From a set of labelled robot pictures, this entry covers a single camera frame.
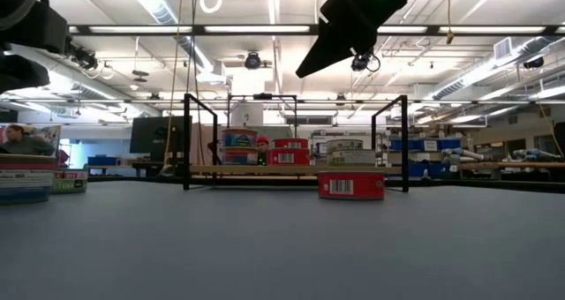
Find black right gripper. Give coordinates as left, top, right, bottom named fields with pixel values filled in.
left=296, top=0, right=379, bottom=79

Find green label tuna can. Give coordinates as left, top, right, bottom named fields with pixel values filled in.
left=325, top=139, right=365, bottom=152
left=326, top=148, right=377, bottom=168
left=51, top=168, right=89, bottom=195

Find black overhead beam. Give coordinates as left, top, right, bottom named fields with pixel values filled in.
left=68, top=23, right=565, bottom=38

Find round black ceiling device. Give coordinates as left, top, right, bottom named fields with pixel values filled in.
left=243, top=51, right=262, bottom=71

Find white column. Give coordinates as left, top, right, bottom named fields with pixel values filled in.
left=231, top=103, right=265, bottom=128

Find person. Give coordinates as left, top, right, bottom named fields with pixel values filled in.
left=255, top=135, right=271, bottom=167
left=0, top=124, right=57, bottom=156

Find blue storage bins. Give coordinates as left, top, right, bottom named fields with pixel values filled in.
left=388, top=139, right=463, bottom=152

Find white ceiling vent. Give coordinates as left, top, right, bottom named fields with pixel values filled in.
left=493, top=37, right=513, bottom=61

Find black monitor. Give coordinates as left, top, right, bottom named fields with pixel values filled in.
left=130, top=116, right=194, bottom=163

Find black ceiling speaker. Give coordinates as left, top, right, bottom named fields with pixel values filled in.
left=523, top=56, right=546, bottom=71

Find wooden workbench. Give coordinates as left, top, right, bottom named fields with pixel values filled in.
left=458, top=161, right=565, bottom=169

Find black ceiling spotlight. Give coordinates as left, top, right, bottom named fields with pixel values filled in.
left=68, top=43, right=99, bottom=71

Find blue box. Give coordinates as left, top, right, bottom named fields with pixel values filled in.
left=87, top=156, right=118, bottom=167

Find blue table mat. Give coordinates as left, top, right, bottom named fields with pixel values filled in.
left=0, top=179, right=565, bottom=300

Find colourful printed box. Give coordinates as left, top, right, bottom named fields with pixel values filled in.
left=26, top=123, right=63, bottom=156

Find hanging black camera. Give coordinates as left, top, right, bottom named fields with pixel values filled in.
left=350, top=48, right=381, bottom=74

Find yellow hanging cord with plug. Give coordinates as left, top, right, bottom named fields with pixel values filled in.
left=443, top=0, right=456, bottom=45

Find white hanging ring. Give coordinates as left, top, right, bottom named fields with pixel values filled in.
left=198, top=0, right=224, bottom=15

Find yellow hanging cable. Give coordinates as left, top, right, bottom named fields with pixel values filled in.
left=162, top=0, right=185, bottom=167

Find black aluminium table frame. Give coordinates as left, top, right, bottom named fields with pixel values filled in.
left=86, top=174, right=565, bottom=194

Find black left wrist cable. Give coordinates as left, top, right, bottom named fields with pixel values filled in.
left=0, top=0, right=50, bottom=30

